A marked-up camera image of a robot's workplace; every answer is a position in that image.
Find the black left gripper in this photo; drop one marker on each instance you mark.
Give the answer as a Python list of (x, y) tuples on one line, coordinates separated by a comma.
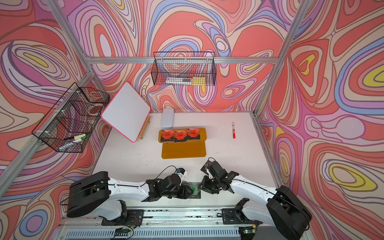
[(185, 191)]

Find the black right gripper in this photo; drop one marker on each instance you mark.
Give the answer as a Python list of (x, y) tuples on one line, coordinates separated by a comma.
[(205, 187)]

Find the green tea bag large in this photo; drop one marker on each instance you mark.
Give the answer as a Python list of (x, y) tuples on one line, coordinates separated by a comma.
[(196, 191)]

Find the red tea bag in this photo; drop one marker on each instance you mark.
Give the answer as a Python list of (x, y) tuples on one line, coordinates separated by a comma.
[(180, 136), (193, 134), (167, 136)]

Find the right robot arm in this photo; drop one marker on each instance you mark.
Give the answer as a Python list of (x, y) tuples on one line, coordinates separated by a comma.
[(278, 207)]

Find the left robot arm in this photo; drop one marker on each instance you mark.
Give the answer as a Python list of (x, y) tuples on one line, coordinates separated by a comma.
[(104, 197)]

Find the yellow wooden two-tier shelf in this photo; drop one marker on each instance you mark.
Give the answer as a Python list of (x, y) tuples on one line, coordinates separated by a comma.
[(188, 149)]

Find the red whiteboard marker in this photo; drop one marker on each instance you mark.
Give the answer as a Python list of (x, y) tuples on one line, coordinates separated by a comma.
[(233, 130)]

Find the wooden whiteboard stand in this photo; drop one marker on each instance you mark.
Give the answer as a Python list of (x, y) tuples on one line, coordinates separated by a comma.
[(145, 125)]

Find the white plastic box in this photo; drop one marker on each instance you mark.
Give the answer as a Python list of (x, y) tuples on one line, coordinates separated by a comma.
[(167, 118)]

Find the pink-framed whiteboard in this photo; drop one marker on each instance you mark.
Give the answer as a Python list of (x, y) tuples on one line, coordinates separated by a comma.
[(127, 112)]

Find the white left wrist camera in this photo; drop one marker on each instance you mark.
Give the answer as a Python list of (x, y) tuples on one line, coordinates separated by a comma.
[(181, 172)]

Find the black wire basket back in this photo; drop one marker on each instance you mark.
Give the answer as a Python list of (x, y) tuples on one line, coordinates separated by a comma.
[(184, 68)]

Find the black wire basket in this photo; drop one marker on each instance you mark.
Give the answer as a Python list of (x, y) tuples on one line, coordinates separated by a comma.
[(184, 68), (70, 123)]

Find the black wire basket left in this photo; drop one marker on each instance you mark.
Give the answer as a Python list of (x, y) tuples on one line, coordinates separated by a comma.
[(70, 123)]

